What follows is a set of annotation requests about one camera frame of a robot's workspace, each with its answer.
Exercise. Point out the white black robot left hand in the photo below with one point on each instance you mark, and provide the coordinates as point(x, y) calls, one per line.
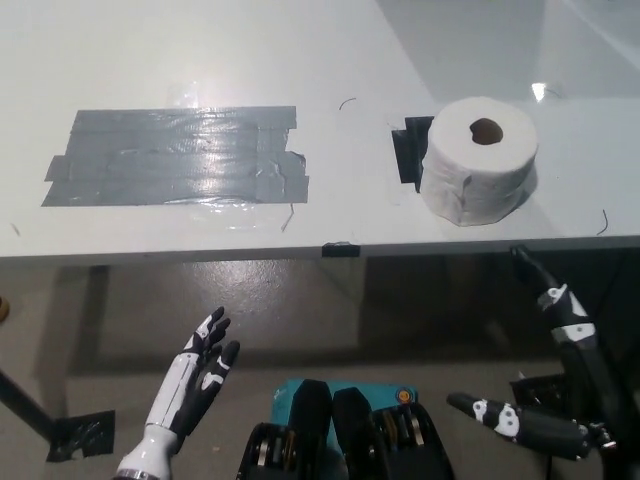
point(185, 395)

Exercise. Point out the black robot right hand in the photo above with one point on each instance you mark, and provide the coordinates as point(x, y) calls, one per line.
point(545, 430)

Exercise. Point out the white toilet paper roll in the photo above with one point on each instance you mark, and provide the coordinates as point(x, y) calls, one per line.
point(475, 170)

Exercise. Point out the black teal robot body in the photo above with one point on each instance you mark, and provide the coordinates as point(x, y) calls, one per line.
point(310, 425)

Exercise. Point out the black floor tape patch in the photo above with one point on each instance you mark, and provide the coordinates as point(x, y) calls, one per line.
point(80, 432)
point(535, 390)

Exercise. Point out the small black tape strip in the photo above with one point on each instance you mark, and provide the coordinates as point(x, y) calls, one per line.
point(341, 250)

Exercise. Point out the grey duct tape patch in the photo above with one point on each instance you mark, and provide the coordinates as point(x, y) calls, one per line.
point(150, 155)

